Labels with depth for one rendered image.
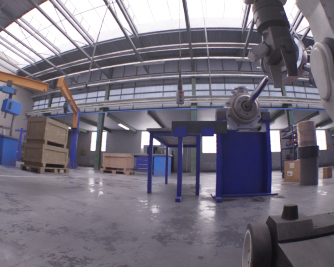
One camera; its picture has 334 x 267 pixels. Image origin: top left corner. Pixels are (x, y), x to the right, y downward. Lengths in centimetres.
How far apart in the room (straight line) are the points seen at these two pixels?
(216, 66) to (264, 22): 980
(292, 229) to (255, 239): 10
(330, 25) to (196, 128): 171
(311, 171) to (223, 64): 820
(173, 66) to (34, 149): 817
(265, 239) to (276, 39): 45
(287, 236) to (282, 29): 48
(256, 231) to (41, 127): 462
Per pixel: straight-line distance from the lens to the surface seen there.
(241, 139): 243
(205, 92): 952
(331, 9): 61
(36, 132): 481
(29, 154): 491
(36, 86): 680
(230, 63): 1042
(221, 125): 201
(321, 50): 52
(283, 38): 41
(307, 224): 53
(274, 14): 46
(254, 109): 228
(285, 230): 50
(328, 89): 49
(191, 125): 199
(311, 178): 331
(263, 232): 49
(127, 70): 1105
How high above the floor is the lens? 36
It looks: 11 degrees up
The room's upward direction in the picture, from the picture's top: 2 degrees clockwise
